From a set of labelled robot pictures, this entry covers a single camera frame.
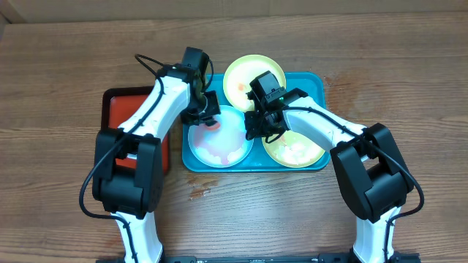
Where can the yellow plate at front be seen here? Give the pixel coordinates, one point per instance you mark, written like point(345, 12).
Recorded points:
point(293, 150)

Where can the red black lacquer tray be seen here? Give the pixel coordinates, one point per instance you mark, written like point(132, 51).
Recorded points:
point(118, 105)

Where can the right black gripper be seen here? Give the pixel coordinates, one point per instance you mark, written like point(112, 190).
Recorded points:
point(255, 120)

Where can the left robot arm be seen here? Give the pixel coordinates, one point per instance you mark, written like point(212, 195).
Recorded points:
point(125, 183)

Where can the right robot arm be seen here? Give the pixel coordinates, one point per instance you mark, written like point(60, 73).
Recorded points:
point(372, 175)

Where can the yellow-green plate at back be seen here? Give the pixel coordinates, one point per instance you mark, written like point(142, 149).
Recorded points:
point(237, 78)

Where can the green pink dish sponge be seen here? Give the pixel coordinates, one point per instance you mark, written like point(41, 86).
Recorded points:
point(213, 125)

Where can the light blue plastic plate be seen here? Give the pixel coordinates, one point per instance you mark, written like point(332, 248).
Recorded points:
point(224, 144)

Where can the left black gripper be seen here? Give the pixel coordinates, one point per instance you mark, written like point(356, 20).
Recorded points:
point(189, 118)

